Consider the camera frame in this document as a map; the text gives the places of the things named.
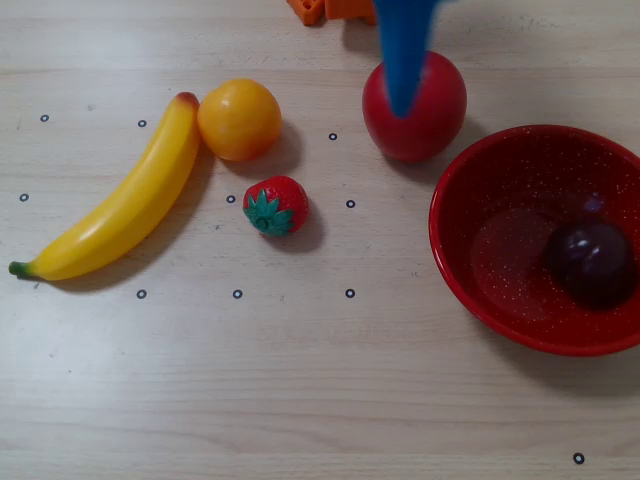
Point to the orange fruit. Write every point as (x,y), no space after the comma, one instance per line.
(239,120)

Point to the red apple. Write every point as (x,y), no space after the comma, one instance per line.
(435,130)

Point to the red strawberry green leaves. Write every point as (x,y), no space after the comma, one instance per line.
(275,205)

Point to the dark purple plum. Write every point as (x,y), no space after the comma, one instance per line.
(590,265)

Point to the yellow banana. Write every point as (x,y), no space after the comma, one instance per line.
(130,200)

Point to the blue pointed gripper finger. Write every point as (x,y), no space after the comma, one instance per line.
(404,50)

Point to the red speckled bowl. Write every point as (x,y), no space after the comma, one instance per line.
(500,250)

